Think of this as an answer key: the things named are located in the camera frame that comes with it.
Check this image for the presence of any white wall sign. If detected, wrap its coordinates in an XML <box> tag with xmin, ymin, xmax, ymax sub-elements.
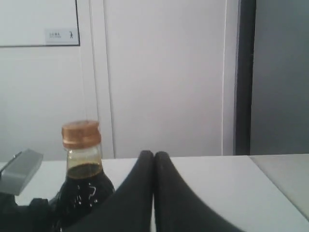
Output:
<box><xmin>44</xmin><ymin>28</ymin><xmax>80</xmax><ymax>45</ymax></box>

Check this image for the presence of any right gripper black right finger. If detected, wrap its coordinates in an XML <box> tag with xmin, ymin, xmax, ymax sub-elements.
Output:
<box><xmin>154</xmin><ymin>151</ymin><xmax>238</xmax><ymax>232</ymax></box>

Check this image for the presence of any grey camera on left gripper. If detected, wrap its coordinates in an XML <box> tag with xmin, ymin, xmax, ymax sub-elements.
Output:
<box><xmin>0</xmin><ymin>149</ymin><xmax>43</xmax><ymax>196</ymax></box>

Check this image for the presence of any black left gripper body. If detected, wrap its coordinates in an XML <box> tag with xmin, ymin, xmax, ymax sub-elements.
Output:
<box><xmin>0</xmin><ymin>193</ymin><xmax>63</xmax><ymax>232</ymax></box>

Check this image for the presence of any dark soy sauce bottle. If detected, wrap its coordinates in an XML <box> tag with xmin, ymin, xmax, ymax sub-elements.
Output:
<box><xmin>53</xmin><ymin>120</ymin><xmax>115</xmax><ymax>232</ymax></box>

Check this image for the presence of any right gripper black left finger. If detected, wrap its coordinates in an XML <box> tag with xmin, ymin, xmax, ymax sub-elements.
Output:
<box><xmin>65</xmin><ymin>150</ymin><xmax>154</xmax><ymax>232</ymax></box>

